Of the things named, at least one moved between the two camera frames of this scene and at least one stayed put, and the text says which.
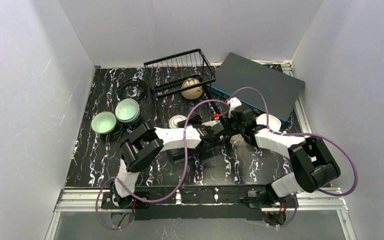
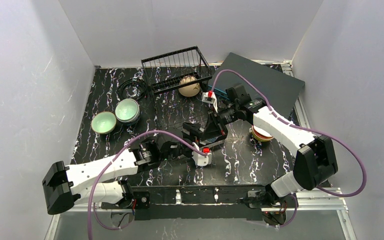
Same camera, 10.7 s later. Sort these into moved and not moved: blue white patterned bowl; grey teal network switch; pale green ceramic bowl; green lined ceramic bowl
Moved: blue white patterned bowl
Not moved: pale green ceramic bowl; grey teal network switch; green lined ceramic bowl
